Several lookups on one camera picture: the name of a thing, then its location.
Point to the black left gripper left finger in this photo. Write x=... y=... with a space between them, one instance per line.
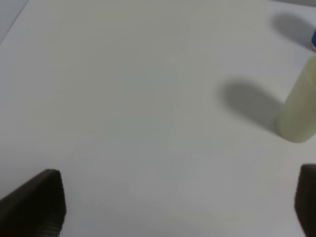
x=35 y=209

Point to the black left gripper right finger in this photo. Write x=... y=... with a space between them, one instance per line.
x=305 y=199

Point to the light green plastic cup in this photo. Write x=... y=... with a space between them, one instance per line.
x=297 y=120

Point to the blue sleeved paper cup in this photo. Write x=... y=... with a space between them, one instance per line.
x=313 y=42

